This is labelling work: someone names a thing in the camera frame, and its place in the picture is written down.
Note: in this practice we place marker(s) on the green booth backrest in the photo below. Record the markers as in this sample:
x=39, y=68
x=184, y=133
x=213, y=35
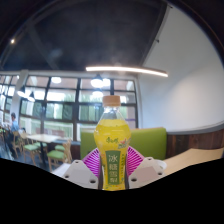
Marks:
x=148, y=141

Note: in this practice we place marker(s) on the long linear ceiling light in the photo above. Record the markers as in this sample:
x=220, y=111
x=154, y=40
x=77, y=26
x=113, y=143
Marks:
x=126, y=69

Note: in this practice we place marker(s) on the wooden dining table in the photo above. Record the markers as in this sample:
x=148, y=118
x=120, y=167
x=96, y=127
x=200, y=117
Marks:
x=41, y=137

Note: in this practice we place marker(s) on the yellow drink bottle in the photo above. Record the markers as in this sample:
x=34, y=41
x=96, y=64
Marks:
x=112, y=143

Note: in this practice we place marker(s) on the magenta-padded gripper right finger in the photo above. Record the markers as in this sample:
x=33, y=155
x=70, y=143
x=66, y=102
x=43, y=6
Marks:
x=145, y=172

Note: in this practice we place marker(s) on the hanging pendant lamps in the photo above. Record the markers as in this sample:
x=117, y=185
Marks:
x=97, y=81

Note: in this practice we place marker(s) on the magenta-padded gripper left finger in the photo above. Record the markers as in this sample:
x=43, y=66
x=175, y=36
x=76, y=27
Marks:
x=80, y=174

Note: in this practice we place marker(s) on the wooden chairs with green seats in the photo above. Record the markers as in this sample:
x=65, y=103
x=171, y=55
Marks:
x=56, y=155

